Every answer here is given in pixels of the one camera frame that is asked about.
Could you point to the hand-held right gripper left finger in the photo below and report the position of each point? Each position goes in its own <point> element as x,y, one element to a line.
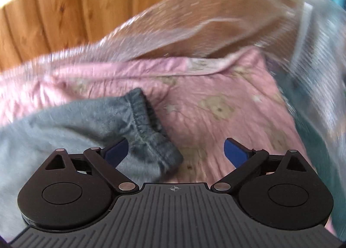
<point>116,152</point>

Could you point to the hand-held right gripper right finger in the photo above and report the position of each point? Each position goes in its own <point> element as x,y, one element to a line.
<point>235,153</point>

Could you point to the grey pants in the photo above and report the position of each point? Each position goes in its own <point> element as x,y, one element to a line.
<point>81,123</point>

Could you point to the pink bear-print blanket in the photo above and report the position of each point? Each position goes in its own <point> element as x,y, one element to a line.
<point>216,88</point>

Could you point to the teal mattress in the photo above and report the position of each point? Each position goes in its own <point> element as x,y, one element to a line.
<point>313,145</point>

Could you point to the clear bubble wrap sheet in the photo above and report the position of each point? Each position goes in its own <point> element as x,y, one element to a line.
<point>216,20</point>

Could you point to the wooden headboard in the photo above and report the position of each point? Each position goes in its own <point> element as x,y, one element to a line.
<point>81,7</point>

